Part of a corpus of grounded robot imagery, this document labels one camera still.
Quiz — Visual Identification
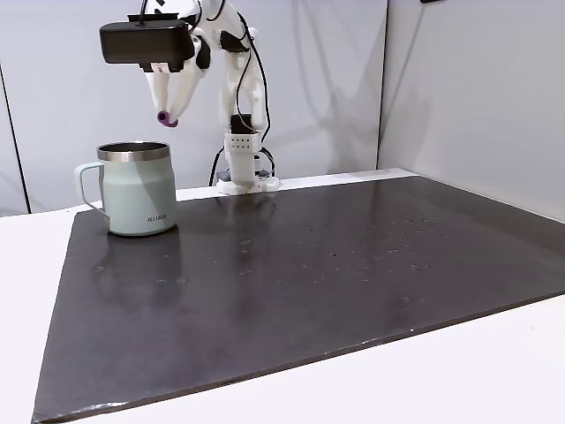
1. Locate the purple pen grip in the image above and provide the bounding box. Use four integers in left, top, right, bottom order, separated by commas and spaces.
155, 110, 180, 130

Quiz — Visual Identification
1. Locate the pale green steel-rimmed mug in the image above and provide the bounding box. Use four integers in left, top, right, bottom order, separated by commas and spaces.
73, 140, 179, 238

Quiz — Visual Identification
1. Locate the dark grey table mat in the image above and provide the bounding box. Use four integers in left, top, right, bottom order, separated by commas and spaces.
30, 175, 565, 424

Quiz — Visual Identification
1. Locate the black camera box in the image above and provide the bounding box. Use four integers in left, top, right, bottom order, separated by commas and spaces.
99, 12, 196, 75

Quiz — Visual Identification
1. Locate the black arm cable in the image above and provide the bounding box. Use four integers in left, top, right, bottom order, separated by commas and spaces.
236, 11, 271, 143

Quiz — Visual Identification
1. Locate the black base cable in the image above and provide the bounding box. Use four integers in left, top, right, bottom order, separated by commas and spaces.
207, 147, 227, 187

